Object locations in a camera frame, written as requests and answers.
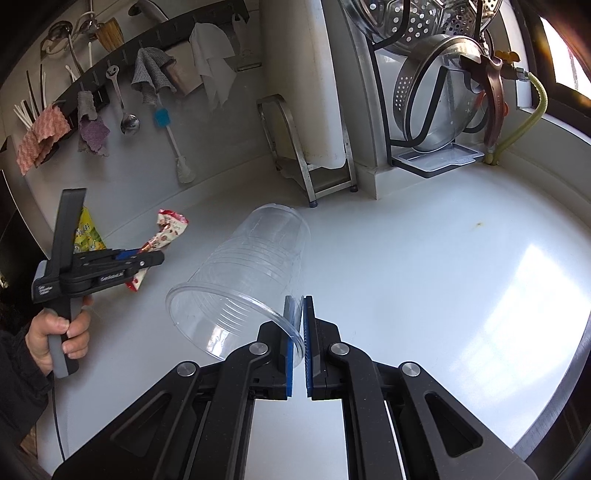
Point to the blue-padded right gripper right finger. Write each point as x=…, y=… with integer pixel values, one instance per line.
x=399, y=421

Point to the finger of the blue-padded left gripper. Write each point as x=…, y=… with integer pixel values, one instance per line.
x=137, y=259

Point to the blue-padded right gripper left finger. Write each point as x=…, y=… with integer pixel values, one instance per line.
x=195, y=422

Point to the red patterned snack wrapper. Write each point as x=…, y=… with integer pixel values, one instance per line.
x=170, y=225

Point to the clear plastic cup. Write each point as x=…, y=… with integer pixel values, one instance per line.
x=251, y=278

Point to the person's left hand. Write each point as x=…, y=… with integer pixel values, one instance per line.
x=47, y=325

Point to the yellow green refill pouch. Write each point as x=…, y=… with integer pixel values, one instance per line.
x=86, y=237

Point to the metal ladle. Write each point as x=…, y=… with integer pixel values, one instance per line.
x=130, y=123

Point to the purple grey scrub cloth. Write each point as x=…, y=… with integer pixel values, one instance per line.
x=93, y=133

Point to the pink wavy sponge cloth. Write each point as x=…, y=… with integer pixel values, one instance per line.
x=36, y=144

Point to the blue white bottle brush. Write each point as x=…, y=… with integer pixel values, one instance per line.
x=184, y=173

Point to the white chopsticks bundle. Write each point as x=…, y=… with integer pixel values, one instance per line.
x=25, y=113

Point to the grey hanging cloth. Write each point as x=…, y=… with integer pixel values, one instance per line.
x=149, y=77

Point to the white hanging cloth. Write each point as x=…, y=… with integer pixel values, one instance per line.
x=211, y=48

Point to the black lid rack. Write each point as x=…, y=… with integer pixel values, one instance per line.
x=435, y=97

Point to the steel steamer tray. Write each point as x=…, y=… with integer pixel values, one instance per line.
x=398, y=25

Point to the black wall hook rail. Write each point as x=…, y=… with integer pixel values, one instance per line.
x=162, y=36

